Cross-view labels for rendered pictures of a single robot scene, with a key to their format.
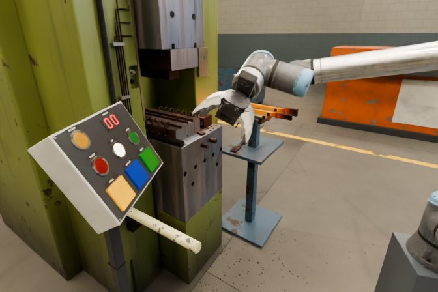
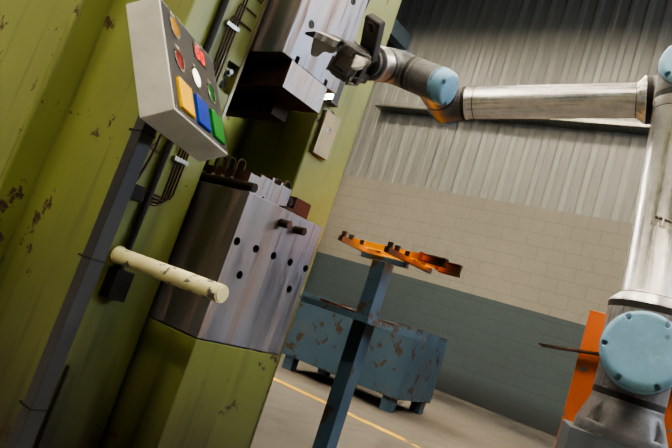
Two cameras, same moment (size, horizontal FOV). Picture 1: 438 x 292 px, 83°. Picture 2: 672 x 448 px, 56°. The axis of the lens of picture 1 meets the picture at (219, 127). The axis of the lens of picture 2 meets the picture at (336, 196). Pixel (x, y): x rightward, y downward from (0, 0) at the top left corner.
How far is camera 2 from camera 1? 1.08 m
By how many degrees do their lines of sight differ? 30
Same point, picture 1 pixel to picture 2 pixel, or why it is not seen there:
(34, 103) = (73, 73)
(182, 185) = (223, 258)
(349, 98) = not seen: hidden behind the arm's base
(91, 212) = (150, 86)
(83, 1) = not seen: outside the picture
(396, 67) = (558, 100)
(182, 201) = not seen: hidden behind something
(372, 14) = not seen: outside the picture
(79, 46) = (192, 0)
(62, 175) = (146, 36)
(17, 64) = (88, 19)
